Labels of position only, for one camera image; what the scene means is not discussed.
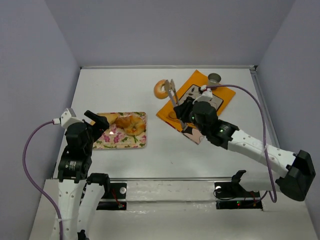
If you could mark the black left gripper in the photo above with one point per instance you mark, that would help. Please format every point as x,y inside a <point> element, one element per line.
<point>95,124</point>

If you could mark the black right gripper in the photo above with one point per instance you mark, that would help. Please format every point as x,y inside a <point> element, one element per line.
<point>182,111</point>

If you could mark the metal tongs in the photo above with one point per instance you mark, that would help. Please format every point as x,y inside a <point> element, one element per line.
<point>175,101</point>

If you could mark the ring bagel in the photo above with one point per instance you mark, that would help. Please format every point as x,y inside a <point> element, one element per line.
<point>161,89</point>

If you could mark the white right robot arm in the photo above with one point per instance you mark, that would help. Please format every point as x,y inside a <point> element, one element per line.
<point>296,170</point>

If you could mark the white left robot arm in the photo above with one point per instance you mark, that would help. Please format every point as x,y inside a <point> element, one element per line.
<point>79,192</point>

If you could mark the triangular bread slice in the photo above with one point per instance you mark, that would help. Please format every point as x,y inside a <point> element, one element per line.
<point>111,117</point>

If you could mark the floral rectangular tray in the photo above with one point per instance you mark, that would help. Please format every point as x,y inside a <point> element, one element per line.
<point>116,138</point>

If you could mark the wooden fork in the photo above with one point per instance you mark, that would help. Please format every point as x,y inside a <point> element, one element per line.
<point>174,121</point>

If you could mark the floral square plate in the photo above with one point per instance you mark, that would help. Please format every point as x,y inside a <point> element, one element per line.
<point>194,92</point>

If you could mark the wooden spoon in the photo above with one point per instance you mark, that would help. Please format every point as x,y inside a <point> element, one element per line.
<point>172,115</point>

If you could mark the glazed twisted pastry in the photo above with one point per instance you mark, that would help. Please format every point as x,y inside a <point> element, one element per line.
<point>134,126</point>

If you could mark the orange cloth napkin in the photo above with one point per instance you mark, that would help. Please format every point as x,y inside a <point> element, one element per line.
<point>199,79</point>

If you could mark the metal cup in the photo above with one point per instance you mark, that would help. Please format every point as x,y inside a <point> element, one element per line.
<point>214,79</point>

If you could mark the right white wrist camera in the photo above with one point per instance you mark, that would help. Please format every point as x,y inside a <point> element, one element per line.
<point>205,94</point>

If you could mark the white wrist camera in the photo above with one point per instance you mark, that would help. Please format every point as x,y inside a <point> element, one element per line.
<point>205,94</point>
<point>67,118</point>

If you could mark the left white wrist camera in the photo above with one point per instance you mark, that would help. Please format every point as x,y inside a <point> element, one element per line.
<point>67,118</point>

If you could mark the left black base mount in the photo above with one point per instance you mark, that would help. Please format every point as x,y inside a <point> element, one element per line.
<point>115,199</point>

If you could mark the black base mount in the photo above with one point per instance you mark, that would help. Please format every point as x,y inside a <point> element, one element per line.
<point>115,199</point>
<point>230,195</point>

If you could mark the metal frame rail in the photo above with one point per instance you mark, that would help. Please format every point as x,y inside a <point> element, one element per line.
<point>124,67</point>

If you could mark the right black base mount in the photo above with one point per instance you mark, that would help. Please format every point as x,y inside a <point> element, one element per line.
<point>230,195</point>

